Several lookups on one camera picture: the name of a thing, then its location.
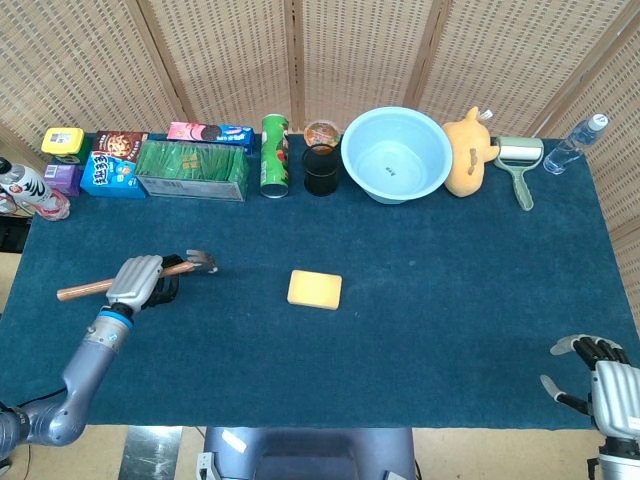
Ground yellow sponge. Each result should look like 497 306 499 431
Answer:
286 269 344 312

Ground purple small box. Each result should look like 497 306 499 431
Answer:
43 163 85 198

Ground black mesh pen cup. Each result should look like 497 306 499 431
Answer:
302 143 341 198

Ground wooden handle claw hammer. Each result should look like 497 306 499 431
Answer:
56 249 220 302

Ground dark blue carpet mat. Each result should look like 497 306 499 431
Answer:
0 132 640 432

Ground clear water bottle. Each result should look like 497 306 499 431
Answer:
542 113 610 176

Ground green chips can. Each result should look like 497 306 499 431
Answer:
259 113 292 200

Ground yellow lid container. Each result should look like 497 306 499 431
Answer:
40 126 85 156

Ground white black print bottle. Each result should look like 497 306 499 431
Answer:
0 157 59 214

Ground light blue plastic basin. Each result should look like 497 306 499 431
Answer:
340 105 454 206

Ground woven bamboo folding screen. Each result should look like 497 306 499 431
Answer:
0 0 640 311

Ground orange instant noodle cup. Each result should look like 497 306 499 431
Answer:
303 119 343 149

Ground box of green packets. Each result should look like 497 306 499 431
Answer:
134 139 251 203

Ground blue snack box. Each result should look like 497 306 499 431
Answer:
79 151 149 200

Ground brown snack box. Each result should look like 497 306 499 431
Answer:
92 130 150 164

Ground shiny metal table leg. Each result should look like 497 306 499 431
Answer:
119 425 184 480

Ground green lint roller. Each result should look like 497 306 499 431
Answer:
492 136 545 212

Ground orange plush toy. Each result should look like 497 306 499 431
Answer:
442 106 500 198

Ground pink blue cookie box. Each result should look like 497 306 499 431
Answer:
166 121 256 155

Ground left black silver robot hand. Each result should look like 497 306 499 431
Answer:
103 253 185 315

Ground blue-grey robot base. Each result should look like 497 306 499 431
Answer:
195 426 417 480

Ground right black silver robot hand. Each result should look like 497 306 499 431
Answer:
539 334 640 442

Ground dark green container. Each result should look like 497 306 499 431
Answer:
58 134 95 165

